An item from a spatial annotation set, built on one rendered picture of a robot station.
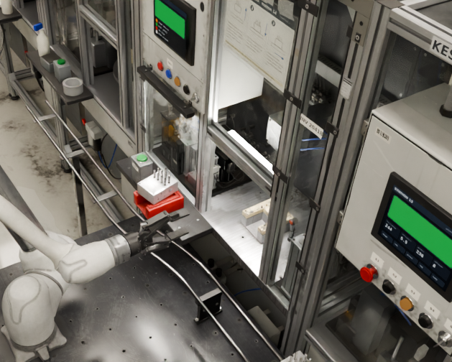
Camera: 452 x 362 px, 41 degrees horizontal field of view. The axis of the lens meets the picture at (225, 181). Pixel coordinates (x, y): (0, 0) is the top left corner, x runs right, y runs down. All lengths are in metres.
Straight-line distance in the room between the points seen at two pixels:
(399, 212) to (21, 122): 3.44
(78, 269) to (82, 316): 0.51
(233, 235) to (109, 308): 0.54
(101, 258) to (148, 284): 0.58
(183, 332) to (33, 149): 2.28
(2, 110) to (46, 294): 2.69
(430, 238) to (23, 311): 1.30
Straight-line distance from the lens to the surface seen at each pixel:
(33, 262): 2.20
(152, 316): 2.32
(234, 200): 2.43
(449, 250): 1.38
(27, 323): 2.13
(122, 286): 2.41
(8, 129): 4.44
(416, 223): 1.41
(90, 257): 1.86
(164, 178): 2.29
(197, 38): 1.97
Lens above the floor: 2.55
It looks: 41 degrees down
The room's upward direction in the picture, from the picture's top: 5 degrees clockwise
